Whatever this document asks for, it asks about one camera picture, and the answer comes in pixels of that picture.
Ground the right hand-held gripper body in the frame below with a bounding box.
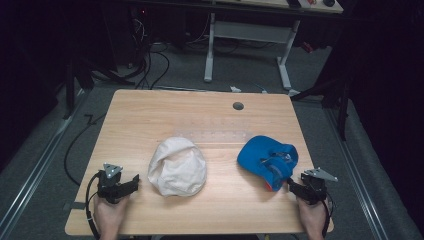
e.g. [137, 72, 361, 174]
[299, 167, 339, 206]

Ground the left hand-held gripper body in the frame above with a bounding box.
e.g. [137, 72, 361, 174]
[96, 162, 126, 205]

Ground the white cap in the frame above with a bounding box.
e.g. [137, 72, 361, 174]
[147, 136, 208, 198]

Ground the blue cap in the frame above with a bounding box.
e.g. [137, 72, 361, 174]
[236, 134, 300, 193]

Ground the person's right hand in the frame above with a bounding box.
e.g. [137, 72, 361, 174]
[296, 197, 328, 235]

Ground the person's left hand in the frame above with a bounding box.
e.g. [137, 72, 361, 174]
[93, 196, 129, 234]

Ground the grey tape strip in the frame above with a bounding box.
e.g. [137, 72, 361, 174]
[63, 201, 87, 212]

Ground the black metal stand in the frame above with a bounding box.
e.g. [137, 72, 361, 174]
[63, 59, 135, 120]
[291, 75, 354, 141]

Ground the white-framed desk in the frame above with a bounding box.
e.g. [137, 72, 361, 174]
[203, 0, 344, 92]

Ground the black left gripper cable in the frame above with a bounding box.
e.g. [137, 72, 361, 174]
[84, 171, 102, 240]

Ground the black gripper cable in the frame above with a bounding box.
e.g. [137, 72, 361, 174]
[321, 191, 335, 238]
[84, 171, 102, 240]

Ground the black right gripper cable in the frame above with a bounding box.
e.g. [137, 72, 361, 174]
[321, 191, 335, 238]

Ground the aluminium floor rail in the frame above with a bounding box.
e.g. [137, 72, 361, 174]
[324, 108, 389, 240]
[0, 89, 88, 234]

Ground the black floor cable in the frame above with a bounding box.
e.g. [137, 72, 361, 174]
[63, 113, 108, 187]

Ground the bundle of black cables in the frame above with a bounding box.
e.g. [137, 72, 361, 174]
[128, 16, 171, 90]

